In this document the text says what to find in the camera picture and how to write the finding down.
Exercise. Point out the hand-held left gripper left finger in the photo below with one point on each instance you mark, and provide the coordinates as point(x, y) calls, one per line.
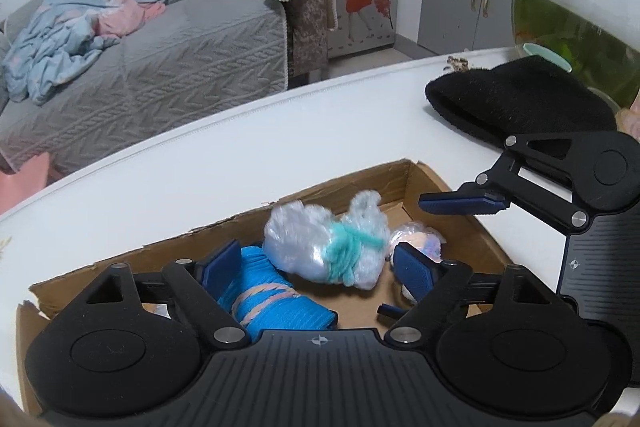
point(222, 264)

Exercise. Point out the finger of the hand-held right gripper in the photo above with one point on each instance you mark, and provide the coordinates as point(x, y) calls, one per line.
point(387, 309)
point(465, 204)

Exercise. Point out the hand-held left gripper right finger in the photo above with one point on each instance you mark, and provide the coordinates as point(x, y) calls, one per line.
point(417, 272)

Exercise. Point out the pastel plastic bundle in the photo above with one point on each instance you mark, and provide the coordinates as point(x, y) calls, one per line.
point(425, 239)

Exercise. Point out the shallow cardboard box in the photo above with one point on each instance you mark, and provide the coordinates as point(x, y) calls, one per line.
point(465, 239)

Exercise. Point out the blue sock bundle pink tie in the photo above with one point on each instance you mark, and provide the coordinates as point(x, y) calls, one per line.
point(280, 307)

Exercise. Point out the black knit hat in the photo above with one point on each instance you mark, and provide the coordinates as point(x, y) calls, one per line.
point(525, 97)

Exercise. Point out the brown nut shell scraps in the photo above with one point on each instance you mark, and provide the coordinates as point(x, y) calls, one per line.
point(456, 64)

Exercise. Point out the clear plastic snack container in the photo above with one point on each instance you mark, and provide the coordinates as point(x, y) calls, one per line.
point(631, 114)

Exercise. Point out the teal plastic lid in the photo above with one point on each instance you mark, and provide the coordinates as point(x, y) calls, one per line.
point(547, 57)

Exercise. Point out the glass fish bowl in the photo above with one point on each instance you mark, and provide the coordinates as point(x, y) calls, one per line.
point(565, 22)

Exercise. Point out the grey quilted sofa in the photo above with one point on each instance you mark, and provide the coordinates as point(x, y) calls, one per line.
point(200, 57)

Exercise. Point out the light blue pink blanket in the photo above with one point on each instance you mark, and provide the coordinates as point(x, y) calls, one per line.
point(60, 37)

